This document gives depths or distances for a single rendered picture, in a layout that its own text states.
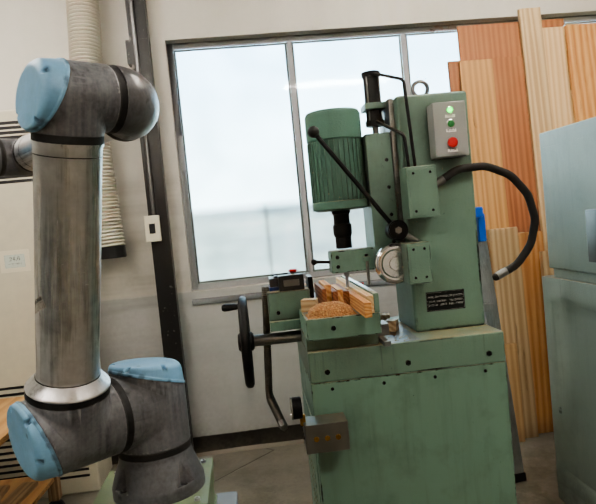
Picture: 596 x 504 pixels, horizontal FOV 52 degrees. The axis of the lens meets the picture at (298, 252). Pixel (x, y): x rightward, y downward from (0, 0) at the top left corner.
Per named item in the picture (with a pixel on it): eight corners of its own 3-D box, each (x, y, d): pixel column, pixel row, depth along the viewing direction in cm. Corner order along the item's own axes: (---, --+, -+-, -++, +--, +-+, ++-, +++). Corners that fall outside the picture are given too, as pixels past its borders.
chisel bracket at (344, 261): (329, 276, 198) (327, 250, 197) (372, 272, 199) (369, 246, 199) (332, 278, 191) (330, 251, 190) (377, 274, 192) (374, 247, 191)
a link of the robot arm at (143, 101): (182, 63, 110) (36, 138, 158) (119, 55, 101) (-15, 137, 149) (191, 127, 110) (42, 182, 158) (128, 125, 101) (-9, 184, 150)
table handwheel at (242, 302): (240, 388, 176) (244, 389, 204) (309, 380, 177) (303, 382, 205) (231, 290, 182) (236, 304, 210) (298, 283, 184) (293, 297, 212)
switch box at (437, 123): (430, 159, 184) (425, 106, 183) (462, 157, 185) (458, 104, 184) (436, 157, 178) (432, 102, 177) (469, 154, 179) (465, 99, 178)
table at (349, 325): (267, 313, 228) (265, 297, 228) (347, 305, 231) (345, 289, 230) (273, 345, 168) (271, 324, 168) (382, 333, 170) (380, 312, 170)
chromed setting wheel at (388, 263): (375, 285, 185) (371, 244, 184) (415, 281, 185) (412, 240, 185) (377, 286, 182) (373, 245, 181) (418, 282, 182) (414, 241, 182)
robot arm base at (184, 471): (201, 501, 120) (196, 452, 119) (103, 514, 118) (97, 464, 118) (208, 463, 138) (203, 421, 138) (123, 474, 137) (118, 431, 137)
